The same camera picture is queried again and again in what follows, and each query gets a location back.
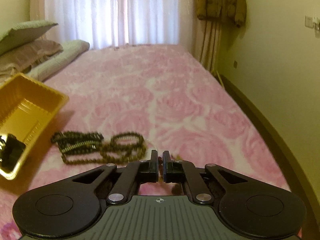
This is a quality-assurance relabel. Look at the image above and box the brown bead bracelet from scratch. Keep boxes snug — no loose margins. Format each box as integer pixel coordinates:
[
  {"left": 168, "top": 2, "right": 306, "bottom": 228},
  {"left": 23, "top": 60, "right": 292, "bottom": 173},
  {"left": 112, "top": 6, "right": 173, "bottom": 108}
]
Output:
[{"left": 99, "top": 132, "right": 183, "bottom": 196}]

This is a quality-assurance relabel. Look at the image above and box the yellow plastic tray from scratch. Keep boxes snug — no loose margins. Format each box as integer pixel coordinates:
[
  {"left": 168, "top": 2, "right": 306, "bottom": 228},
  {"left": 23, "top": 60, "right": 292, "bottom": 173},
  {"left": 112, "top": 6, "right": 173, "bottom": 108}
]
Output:
[{"left": 1, "top": 74, "right": 69, "bottom": 180}]

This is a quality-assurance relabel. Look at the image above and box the pink floral bedspread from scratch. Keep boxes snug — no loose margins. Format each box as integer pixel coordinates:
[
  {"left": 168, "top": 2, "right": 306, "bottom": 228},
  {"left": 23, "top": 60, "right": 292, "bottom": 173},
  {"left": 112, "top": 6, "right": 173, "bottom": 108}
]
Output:
[{"left": 0, "top": 43, "right": 291, "bottom": 240}]

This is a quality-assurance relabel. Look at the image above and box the grey folded quilt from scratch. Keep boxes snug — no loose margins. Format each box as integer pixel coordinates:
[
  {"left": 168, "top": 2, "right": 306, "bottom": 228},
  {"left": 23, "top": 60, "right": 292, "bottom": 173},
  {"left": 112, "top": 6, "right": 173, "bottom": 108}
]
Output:
[{"left": 26, "top": 40, "right": 90, "bottom": 82}]

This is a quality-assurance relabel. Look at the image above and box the white sheer curtain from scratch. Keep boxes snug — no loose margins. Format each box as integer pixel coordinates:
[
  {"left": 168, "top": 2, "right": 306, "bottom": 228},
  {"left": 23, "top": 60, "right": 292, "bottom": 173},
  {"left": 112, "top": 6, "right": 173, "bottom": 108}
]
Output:
[{"left": 30, "top": 0, "right": 195, "bottom": 50}]

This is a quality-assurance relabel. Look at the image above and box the mauve lower pillow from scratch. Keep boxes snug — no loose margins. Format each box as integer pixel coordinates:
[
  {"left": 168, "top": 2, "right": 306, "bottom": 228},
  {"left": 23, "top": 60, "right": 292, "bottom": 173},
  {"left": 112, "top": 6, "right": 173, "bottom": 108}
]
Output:
[{"left": 1, "top": 40, "right": 63, "bottom": 83}]

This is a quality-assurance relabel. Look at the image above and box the brown hanging jacket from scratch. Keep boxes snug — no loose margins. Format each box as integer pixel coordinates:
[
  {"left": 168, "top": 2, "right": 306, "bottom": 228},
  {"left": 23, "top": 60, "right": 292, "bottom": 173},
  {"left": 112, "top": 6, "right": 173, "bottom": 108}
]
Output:
[{"left": 196, "top": 0, "right": 247, "bottom": 28}]

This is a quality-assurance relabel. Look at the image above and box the green top pillow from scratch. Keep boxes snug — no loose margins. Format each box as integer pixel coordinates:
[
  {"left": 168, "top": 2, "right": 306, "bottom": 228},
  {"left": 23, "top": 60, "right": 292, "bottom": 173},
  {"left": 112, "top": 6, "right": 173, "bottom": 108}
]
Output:
[{"left": 1, "top": 20, "right": 58, "bottom": 55}]

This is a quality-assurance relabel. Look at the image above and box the dark bead necklace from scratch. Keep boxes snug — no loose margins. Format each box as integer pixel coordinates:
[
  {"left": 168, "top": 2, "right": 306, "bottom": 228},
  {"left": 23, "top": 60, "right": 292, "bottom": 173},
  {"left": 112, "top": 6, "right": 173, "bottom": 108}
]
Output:
[{"left": 50, "top": 130, "right": 104, "bottom": 166}]

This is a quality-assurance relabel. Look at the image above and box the white wall socket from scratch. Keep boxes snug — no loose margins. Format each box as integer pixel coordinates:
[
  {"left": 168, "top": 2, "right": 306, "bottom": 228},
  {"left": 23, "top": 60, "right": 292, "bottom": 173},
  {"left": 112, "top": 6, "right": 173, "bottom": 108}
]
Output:
[{"left": 304, "top": 16, "right": 320, "bottom": 31}]

